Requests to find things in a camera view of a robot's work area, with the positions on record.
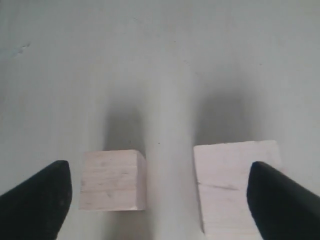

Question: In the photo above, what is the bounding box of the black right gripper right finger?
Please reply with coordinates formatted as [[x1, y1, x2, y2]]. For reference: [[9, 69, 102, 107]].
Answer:
[[246, 161, 320, 240]]

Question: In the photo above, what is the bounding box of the medium wooden cube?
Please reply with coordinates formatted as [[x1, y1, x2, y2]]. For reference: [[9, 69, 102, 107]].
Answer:
[[79, 149, 147, 212]]

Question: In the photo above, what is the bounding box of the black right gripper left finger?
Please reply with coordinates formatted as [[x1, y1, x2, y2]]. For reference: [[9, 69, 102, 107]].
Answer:
[[0, 160, 72, 240]]

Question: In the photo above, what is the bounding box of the second largest wooden cube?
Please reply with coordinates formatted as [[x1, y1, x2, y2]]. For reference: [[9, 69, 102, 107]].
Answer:
[[193, 140, 282, 240]]

